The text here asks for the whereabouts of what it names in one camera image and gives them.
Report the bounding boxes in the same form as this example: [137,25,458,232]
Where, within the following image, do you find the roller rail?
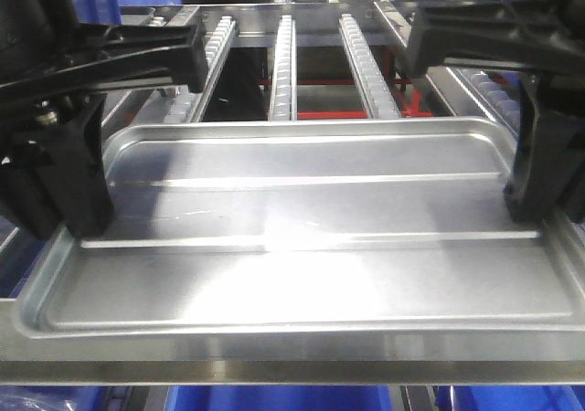
[339,14,401,120]
[268,15,297,121]
[163,16,237,124]
[462,68,521,134]

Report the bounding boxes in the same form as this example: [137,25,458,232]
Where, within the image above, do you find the blue bin under trays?
[1,216,46,299]

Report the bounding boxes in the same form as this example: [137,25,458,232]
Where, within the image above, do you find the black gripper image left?
[1,22,206,239]

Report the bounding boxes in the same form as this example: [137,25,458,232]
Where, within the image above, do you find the left centre roller rail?
[163,16,237,124]

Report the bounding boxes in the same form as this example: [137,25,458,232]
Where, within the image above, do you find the far right roller rail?
[462,68,521,134]

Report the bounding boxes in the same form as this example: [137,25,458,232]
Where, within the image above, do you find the steel front rack bar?
[1,299,584,385]

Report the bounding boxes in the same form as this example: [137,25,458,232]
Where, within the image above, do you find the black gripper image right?
[406,1,584,223]

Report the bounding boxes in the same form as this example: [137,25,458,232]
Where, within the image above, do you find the right centre roller rail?
[339,14,401,120]

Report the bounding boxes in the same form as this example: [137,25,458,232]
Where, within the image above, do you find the red metal frame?
[258,49,435,121]

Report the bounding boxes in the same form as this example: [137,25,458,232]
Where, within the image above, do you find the small silver ribbed tray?
[16,117,584,338]

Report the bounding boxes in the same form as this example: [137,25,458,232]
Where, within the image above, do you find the middle roller rail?
[268,15,297,121]

